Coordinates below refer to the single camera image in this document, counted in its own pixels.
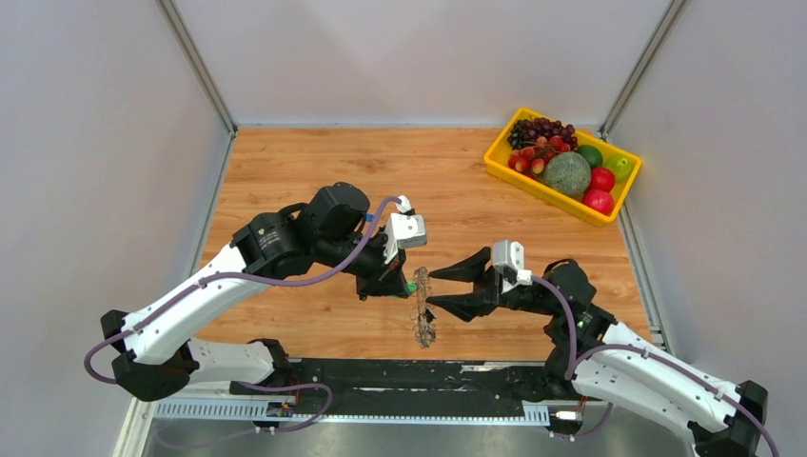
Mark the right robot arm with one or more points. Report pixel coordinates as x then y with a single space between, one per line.
599 357

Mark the red cherry bunch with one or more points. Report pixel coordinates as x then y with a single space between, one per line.
530 158

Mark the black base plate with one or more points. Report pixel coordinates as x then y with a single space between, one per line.
471 389

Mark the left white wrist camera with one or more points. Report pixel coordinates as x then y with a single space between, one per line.
404 229

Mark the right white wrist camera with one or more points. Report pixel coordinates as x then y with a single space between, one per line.
507 259

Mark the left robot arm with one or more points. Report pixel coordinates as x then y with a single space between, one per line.
158 351

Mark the light green apple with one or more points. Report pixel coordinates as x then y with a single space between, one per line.
620 166

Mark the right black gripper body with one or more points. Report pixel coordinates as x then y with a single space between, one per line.
521 298

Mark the red apple upper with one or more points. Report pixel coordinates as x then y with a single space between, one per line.
602 179

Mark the red apple lower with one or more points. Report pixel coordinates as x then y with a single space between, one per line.
599 200

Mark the red apple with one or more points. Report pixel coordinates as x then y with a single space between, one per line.
602 179
599 200

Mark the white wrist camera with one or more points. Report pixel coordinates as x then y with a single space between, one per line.
404 229
507 259

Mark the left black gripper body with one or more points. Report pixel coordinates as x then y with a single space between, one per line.
369 268

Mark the green netted melon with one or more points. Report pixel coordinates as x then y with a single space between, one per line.
568 173

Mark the dark grape bunch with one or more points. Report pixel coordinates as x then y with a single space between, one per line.
527 132

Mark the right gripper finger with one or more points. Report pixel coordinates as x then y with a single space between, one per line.
467 306
469 270

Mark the dark green lime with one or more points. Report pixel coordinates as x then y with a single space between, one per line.
591 154

